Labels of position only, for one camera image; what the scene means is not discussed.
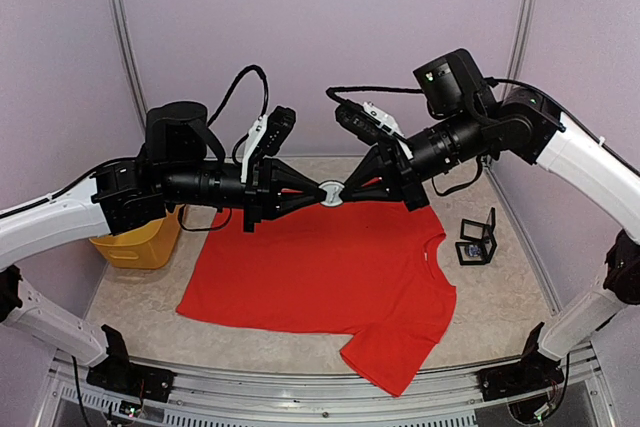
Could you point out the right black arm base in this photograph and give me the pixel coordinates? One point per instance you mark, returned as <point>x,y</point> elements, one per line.
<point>532,371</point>

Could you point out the right aluminium frame post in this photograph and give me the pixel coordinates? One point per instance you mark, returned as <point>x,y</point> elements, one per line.
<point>522,34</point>

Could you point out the front black display box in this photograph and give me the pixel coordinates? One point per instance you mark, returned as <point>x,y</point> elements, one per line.
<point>488,248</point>

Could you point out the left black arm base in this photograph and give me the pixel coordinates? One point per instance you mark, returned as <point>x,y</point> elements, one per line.
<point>117,373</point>

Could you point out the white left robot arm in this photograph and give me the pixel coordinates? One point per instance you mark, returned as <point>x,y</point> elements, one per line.
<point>181,162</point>

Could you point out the yellow plastic basket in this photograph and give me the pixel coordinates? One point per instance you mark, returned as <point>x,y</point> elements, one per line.
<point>148,248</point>

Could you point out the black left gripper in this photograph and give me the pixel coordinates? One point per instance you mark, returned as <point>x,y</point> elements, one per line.
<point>263,191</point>

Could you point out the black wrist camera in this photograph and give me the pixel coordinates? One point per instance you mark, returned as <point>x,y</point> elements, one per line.
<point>367,122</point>
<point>266,137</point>

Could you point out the aluminium front rail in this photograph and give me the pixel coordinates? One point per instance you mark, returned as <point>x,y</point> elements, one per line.
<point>201,396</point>

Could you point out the black display box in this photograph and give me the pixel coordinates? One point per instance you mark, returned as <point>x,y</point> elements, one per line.
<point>471,230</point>
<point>488,248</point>

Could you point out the blue brooch in front box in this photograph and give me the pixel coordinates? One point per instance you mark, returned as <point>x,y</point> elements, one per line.
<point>473,251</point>

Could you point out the left aluminium frame post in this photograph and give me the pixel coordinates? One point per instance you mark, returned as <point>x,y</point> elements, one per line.
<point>124,42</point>

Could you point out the rear black display box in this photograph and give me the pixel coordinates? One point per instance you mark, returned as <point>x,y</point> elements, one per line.
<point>471,230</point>

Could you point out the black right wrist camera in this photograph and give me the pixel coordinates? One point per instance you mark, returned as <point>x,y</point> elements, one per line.
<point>367,122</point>

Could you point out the aluminium frame post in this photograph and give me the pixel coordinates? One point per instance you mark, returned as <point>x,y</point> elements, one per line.
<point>522,34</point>
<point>124,42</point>

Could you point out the white round brooch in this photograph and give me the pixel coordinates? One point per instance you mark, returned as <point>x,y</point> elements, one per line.
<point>332,190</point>

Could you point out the red t-shirt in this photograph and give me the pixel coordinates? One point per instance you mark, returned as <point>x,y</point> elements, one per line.
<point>366,270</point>

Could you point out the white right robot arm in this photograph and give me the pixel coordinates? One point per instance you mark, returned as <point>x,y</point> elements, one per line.
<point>470,123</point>

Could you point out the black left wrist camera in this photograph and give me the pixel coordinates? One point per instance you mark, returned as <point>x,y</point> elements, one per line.
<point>266,137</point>

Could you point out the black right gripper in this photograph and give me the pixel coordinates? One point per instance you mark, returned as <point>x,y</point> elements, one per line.
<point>410,185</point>

